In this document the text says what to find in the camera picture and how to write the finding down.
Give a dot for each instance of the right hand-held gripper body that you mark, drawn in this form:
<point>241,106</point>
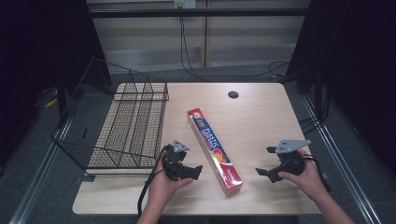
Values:
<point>289,163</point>

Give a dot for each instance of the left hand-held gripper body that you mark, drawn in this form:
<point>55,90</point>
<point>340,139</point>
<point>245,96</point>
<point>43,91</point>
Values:
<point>174,161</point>

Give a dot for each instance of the red and blue plastic wrap box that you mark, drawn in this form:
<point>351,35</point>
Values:
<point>214,151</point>

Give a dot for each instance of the person's right hand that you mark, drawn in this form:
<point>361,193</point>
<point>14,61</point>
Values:
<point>308,182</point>

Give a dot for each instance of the person's left hand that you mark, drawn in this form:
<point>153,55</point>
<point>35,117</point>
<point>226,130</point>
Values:
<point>162,189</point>

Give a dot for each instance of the black round table grommet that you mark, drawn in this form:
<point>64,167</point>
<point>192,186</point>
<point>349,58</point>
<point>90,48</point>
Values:
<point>233,95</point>

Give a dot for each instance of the dark curtain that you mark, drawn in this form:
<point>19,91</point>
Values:
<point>37,46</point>
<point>351,62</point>

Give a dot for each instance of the yellow floor object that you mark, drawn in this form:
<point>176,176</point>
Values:
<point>52,100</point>

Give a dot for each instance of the black horizontal bar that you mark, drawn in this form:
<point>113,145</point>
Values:
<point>199,12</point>

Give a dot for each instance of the metal floor rail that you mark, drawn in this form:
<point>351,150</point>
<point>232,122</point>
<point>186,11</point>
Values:
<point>37,183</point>
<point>339,161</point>

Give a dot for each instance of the white wall power outlet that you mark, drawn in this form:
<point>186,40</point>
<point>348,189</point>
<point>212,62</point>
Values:
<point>184,3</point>

